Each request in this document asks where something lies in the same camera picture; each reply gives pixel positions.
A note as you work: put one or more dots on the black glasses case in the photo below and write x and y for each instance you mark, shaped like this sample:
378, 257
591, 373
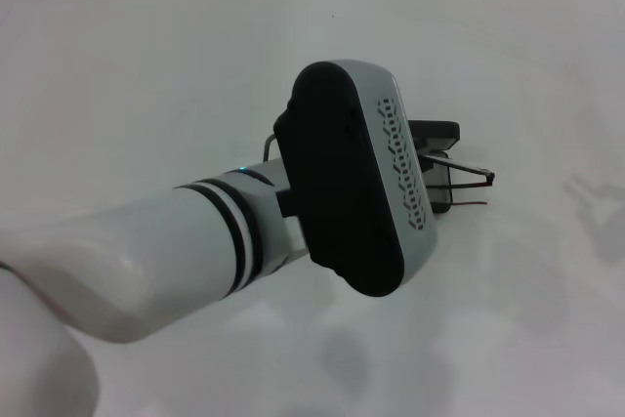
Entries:
439, 129

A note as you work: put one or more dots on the black thin-frame glasses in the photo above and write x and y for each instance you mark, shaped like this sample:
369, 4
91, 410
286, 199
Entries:
488, 175

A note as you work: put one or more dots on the left wrist camera housing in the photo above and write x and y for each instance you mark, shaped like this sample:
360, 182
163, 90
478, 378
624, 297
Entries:
332, 168

